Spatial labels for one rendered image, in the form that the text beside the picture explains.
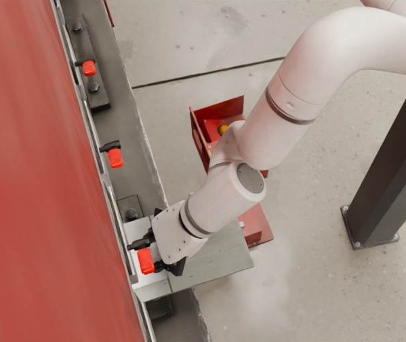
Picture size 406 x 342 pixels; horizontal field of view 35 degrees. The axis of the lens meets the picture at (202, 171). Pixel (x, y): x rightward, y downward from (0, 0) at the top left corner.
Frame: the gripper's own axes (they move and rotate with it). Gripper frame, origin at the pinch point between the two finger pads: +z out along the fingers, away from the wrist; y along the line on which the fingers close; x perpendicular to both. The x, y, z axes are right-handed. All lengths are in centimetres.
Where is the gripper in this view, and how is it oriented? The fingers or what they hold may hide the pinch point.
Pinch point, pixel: (152, 252)
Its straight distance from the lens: 132.1
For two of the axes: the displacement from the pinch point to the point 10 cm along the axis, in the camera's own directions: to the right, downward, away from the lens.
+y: 3.1, 8.7, -3.9
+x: 7.5, 0.3, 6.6
